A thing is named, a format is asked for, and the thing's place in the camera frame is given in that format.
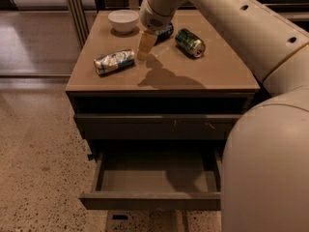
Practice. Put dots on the white ceramic bowl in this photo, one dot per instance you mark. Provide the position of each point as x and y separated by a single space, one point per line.
123 21

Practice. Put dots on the open middle drawer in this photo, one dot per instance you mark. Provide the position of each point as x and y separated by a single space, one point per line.
156 176

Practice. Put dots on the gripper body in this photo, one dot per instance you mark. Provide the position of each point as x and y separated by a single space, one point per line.
152 17

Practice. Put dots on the blue soda can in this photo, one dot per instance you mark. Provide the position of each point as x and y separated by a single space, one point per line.
164 34

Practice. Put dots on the green soda can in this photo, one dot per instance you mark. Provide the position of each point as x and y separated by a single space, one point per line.
190 43

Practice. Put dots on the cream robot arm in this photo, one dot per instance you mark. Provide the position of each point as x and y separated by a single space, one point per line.
265 167

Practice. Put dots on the grey drawer cabinet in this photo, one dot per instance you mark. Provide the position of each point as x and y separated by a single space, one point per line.
168 82

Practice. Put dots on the closed top drawer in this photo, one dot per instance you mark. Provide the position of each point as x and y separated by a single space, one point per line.
155 127

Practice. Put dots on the metal railing frame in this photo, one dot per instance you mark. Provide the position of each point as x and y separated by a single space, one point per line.
106 4

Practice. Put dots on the silver blue redbull can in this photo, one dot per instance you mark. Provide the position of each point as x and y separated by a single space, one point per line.
114 61

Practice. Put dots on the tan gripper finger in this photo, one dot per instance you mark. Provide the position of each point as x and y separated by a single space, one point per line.
146 43

